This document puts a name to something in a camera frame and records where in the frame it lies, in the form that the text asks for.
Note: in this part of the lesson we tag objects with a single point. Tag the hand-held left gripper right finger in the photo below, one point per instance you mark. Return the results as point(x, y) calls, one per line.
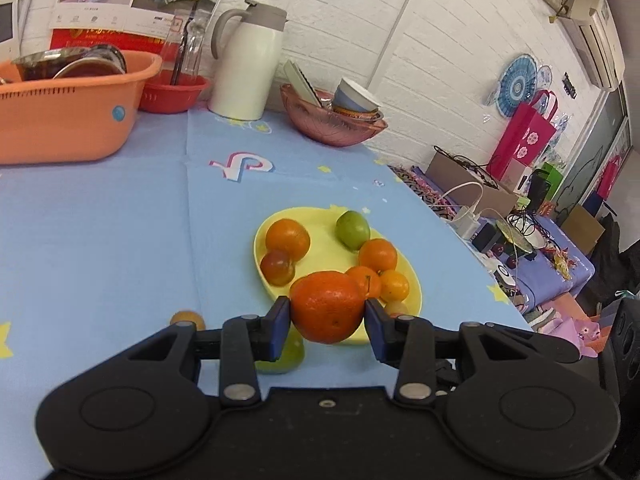
point(376, 334)

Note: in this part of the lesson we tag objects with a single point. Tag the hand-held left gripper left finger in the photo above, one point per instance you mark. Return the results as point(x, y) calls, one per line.
point(280, 327)

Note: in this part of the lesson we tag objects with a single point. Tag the brown kiwi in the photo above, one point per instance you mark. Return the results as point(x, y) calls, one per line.
point(397, 308)

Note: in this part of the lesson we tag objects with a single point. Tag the dark rough orange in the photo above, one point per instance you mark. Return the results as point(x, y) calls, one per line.
point(327, 307)

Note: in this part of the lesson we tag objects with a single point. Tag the small orange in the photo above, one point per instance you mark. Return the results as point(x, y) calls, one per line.
point(394, 285)

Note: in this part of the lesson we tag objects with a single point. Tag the orange with stem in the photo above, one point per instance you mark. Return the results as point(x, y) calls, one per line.
point(364, 282)

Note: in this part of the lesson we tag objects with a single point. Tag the red brown plum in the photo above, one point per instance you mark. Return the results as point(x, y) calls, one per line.
point(276, 266)

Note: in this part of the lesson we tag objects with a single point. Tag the large orange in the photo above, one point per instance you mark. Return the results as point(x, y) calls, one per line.
point(287, 238)
point(378, 255)

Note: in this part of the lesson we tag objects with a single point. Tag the yellow plastic plate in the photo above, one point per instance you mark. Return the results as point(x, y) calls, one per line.
point(320, 240)

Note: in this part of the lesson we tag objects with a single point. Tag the green round fruit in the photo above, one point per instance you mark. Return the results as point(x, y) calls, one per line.
point(290, 357)
point(352, 230)

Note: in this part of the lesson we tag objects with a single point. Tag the small brown longan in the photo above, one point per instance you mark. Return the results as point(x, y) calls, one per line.
point(186, 318)

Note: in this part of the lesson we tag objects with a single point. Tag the white charger plug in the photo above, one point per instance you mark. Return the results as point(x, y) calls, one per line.
point(466, 220)

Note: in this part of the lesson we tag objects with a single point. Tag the purple patterned cloth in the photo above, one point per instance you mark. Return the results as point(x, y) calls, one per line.
point(420, 187)

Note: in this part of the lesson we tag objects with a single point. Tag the cardboard box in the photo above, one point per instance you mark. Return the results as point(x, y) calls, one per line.
point(460, 180)

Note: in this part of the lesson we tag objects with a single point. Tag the blue printed tablecloth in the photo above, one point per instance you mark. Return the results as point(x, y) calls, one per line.
point(125, 240)

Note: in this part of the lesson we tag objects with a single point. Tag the pink glass bowl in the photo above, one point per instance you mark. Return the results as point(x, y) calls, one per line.
point(330, 127)

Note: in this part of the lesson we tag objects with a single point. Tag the stack of ceramic bowls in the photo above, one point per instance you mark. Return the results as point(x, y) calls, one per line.
point(355, 100)

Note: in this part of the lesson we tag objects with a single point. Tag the white rice scoop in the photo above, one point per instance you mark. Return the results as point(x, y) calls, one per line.
point(302, 82)

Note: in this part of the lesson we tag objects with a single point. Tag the pink gift bag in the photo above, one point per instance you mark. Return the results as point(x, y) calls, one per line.
point(525, 135)

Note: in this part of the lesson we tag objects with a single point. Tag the red plastic basket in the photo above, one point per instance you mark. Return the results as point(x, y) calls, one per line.
point(170, 95)

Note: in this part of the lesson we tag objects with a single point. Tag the white thermos jug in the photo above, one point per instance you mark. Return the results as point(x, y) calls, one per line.
point(245, 70)

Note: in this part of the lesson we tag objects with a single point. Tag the blue round paper fan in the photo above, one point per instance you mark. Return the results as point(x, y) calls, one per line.
point(515, 85)

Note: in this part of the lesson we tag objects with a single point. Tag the clear glass bottle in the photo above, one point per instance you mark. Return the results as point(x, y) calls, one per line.
point(192, 50)
point(170, 50)

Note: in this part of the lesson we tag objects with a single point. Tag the orange plastic basket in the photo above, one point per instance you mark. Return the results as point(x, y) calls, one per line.
point(65, 120)

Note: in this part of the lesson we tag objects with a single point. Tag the metal pot lid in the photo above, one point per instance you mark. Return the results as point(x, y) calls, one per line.
point(85, 62)

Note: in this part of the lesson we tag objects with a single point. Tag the white air conditioner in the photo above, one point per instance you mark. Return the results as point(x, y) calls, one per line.
point(595, 30)

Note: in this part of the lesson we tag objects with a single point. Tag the white screen monitor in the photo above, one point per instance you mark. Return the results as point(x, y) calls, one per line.
point(10, 20)

